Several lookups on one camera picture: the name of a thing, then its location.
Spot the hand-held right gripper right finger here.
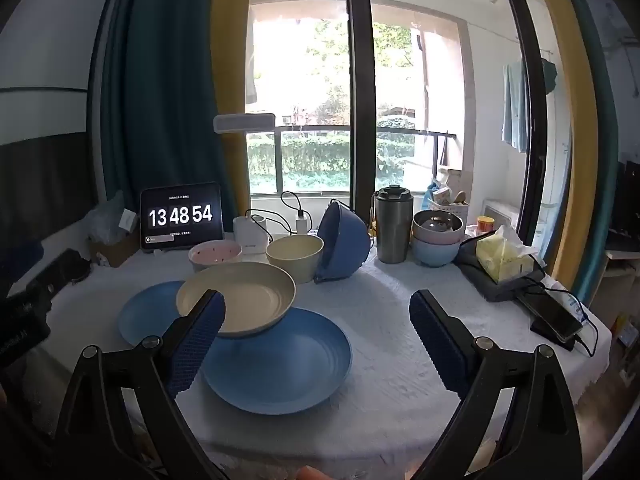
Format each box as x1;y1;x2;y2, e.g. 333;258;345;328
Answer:
409;289;583;480

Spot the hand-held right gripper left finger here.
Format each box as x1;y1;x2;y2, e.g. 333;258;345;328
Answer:
52;289;227;480

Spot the small blue plate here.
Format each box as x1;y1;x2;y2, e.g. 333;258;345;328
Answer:
117;280;188;348

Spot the cream plate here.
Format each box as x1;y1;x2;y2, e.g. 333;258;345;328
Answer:
175;261;297;338

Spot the pink spotted bowl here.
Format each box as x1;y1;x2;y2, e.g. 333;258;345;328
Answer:
188;240;243;273

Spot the large blue plate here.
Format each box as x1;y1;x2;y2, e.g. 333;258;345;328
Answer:
201;306;353;416

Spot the cream bowl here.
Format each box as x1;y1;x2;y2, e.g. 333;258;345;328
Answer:
265;234;325;285

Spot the dark blue bowl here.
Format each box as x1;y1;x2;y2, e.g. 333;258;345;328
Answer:
313;199;372;283

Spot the person's right hand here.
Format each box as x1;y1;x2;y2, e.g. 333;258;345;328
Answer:
292;465;333;480

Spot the black round device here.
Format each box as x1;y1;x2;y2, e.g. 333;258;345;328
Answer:
37;249;92;291

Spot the grey folded towel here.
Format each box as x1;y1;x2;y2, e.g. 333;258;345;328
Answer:
452;235;546;303

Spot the light blue bowl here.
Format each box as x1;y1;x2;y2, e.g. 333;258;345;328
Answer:
411;237;461;268

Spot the yellow tissue pack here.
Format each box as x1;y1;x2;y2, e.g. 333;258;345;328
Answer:
475;225;541;285

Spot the white desk appliance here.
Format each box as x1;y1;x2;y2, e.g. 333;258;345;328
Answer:
233;214;273;256

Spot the black smartphone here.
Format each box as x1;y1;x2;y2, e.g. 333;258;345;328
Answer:
515;287;586;345

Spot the cardboard box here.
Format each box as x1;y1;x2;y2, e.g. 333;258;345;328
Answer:
90;232;141;268

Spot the black power bank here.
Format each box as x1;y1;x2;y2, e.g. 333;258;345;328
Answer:
530;317;578;353

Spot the steel-lined pink bowl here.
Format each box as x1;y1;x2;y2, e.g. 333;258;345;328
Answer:
412;209;464;246

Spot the steel tumbler with black lid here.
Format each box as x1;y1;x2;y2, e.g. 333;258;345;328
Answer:
370;185;415;265

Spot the tablet with clock display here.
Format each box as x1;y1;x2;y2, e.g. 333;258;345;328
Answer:
140;181;224;255

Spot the clear plastic bag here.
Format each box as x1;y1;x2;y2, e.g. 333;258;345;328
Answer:
82;190;138;246

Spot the white plastic basket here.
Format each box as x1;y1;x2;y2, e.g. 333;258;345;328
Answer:
421;195;471;223

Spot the white plastic packet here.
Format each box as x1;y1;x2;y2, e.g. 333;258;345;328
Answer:
542;277;588;323

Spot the white box appliance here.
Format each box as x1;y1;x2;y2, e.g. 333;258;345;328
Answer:
482;200;523;241

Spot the light wooden shelf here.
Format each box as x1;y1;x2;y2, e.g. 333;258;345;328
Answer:
597;247;640;311

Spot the white bar lamp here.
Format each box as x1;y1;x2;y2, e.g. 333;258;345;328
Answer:
213;113;277;134

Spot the black balcony railing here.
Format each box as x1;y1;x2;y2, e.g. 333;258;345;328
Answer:
247;124;458;196

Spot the teal curtain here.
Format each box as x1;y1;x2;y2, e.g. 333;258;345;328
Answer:
100;0;226;211
555;0;621;306

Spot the yellow curtain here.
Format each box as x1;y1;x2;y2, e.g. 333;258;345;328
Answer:
525;0;601;286
210;0;256;233

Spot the light blue hanging cloth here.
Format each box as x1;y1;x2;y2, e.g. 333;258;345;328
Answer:
501;57;531;151

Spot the grey hanging cloth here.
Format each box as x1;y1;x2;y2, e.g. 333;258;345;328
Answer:
245;50;259;106

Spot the teal hanging shirt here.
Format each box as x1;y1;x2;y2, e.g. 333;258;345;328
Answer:
540;57;558;96

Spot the thin black cable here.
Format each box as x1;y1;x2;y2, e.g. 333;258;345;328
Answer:
245;208;297;241

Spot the black charging cable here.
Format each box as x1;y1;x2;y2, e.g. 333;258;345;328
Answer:
520;255;601;357

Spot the black looped cable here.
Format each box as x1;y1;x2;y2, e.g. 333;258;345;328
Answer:
280;191;305;221

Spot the black door frame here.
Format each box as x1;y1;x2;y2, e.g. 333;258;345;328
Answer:
500;0;548;246
342;0;376;226

